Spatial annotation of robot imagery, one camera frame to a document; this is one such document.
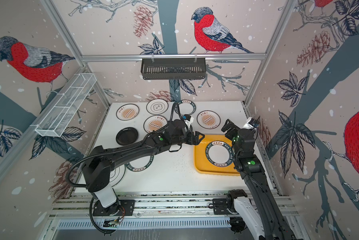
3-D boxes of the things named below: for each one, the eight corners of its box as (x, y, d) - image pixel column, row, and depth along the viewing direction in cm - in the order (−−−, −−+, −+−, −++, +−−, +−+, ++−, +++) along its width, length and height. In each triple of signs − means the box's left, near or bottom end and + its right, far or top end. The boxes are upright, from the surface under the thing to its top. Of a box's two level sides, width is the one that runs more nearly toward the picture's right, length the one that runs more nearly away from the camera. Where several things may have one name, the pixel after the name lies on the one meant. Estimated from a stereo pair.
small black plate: (114, 145, 99) (113, 143, 98) (120, 128, 108) (119, 127, 106) (135, 145, 99) (135, 143, 98) (139, 128, 108) (139, 127, 106)
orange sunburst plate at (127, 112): (114, 120, 113) (113, 118, 112) (120, 105, 124) (119, 103, 122) (137, 120, 113) (136, 118, 111) (141, 105, 124) (140, 103, 122)
